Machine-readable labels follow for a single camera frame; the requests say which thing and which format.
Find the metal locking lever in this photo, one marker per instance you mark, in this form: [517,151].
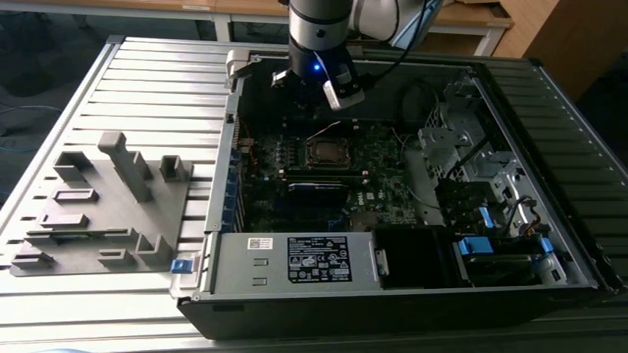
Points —
[329,128]

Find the silver CPU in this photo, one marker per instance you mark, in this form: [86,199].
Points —
[329,151]

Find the CPU socket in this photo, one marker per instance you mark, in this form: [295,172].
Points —
[307,154]

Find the silver metal drive cage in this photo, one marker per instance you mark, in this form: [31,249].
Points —
[442,138]

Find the black graphics card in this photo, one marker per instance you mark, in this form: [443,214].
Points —
[319,196]

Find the green motherboard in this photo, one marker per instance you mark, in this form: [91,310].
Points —
[387,184]

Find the blue plastic clip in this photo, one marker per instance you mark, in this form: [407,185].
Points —
[486,217]
[546,245]

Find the grey power supply unit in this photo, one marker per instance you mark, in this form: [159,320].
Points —
[235,264]

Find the black plastic air shroud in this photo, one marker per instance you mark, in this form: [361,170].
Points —
[413,257]

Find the grey parts rack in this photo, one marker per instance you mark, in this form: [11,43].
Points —
[123,220]

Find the wooden cabinet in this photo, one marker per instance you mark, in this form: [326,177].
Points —
[579,36]

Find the hard disk blue carrier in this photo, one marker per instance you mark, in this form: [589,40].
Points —
[474,245]

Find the blue case latch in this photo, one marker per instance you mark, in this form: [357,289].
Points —
[182,266]

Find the black PC case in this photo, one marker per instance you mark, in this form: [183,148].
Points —
[343,316]

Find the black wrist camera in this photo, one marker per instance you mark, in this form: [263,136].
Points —
[281,79]

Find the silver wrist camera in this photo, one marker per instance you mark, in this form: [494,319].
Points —
[339,99]

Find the wooden desk white frame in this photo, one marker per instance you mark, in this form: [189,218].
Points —
[471,20]

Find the black disk bay bracket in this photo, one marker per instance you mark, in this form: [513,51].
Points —
[462,196]

